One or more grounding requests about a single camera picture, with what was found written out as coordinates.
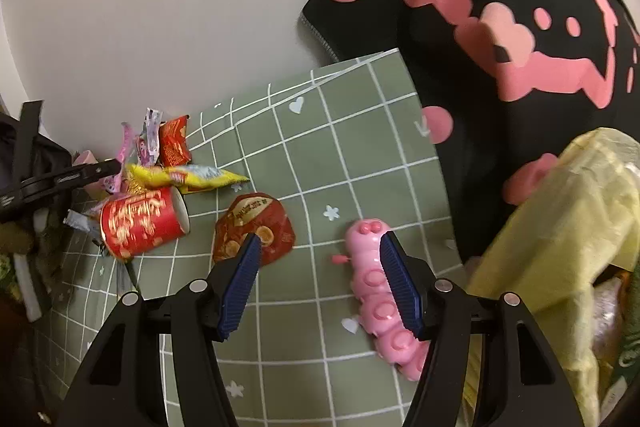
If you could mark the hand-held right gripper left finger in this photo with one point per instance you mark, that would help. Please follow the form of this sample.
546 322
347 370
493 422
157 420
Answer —
239 292

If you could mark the red snack wrapper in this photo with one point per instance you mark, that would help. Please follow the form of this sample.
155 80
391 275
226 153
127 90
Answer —
174 142

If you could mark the yellow plastic bag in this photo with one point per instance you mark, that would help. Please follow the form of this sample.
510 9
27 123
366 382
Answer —
560 227

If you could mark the silver foil wrapper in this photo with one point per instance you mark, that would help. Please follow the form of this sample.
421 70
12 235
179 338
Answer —
80 221

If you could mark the yellow cone wrapper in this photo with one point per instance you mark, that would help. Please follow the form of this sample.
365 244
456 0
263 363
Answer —
200 177

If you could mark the black cloth with pink print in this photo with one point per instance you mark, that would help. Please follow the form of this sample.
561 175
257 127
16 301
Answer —
380 57

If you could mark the pink candy wrapper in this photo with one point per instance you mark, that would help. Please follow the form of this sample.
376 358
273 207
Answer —
125 152

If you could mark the green checked mat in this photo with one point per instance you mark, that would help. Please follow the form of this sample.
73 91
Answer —
310 167

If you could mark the dark red snack packet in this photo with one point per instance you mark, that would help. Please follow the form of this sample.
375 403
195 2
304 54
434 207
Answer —
250 217

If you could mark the pink cup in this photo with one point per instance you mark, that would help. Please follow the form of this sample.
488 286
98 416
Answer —
86 157

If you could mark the red paper cup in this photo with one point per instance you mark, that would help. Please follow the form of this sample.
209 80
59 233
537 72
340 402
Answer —
135 222

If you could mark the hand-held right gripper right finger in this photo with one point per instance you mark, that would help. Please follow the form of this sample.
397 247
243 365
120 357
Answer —
400 292

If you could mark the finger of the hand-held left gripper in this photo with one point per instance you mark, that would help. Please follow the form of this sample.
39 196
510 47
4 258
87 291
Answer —
75 179

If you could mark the pink caterpillar toy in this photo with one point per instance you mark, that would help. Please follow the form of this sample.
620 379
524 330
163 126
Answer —
372 297

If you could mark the white and purple candy wrapper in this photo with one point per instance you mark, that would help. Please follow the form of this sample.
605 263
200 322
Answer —
149 142

